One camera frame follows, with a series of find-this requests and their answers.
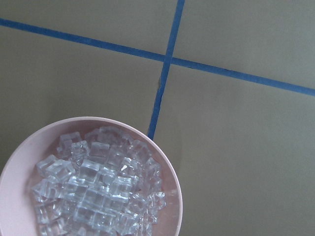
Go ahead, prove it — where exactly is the pile of clear ice cubes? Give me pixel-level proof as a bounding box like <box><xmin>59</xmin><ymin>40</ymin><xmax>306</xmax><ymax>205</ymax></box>
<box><xmin>32</xmin><ymin>126</ymin><xmax>166</xmax><ymax>236</ymax></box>

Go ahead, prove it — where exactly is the pink bowl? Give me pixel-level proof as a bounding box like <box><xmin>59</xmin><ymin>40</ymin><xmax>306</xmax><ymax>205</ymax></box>
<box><xmin>0</xmin><ymin>117</ymin><xmax>183</xmax><ymax>236</ymax></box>

